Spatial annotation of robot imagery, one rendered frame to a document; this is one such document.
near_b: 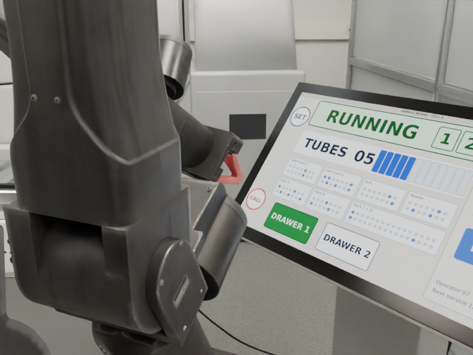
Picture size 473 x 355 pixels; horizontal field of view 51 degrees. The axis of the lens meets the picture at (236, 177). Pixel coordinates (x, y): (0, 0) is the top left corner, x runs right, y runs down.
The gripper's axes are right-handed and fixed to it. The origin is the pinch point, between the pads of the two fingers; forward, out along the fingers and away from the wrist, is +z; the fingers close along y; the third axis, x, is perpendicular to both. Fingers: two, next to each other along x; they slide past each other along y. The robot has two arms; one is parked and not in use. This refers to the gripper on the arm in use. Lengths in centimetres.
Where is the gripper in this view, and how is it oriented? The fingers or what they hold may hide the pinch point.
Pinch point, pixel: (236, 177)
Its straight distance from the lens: 70.1
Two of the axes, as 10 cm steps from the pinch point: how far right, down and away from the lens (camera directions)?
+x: -4.6, 8.7, -1.5
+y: -6.8, -2.4, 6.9
